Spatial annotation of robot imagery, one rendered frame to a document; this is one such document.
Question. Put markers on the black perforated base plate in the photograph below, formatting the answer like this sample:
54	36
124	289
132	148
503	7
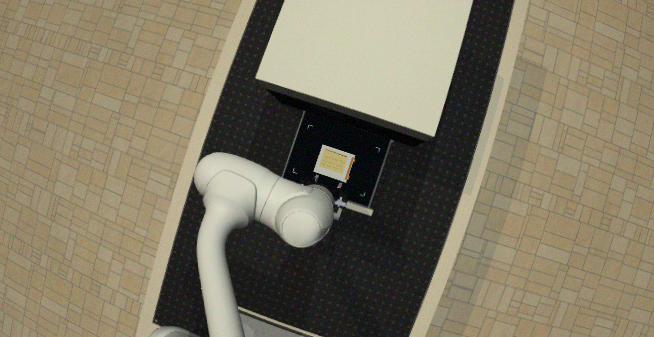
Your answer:
369	275

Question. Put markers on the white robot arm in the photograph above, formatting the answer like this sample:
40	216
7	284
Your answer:
238	191

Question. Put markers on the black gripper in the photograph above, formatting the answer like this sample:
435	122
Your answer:
335	192

